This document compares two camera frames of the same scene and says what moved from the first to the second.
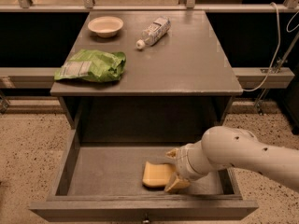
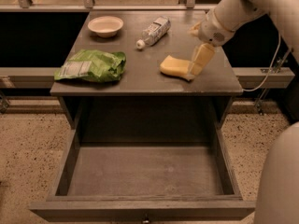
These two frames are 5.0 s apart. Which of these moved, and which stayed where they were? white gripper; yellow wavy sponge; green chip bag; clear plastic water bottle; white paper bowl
Moved: white gripper; yellow wavy sponge
Stayed: clear plastic water bottle; green chip bag; white paper bowl
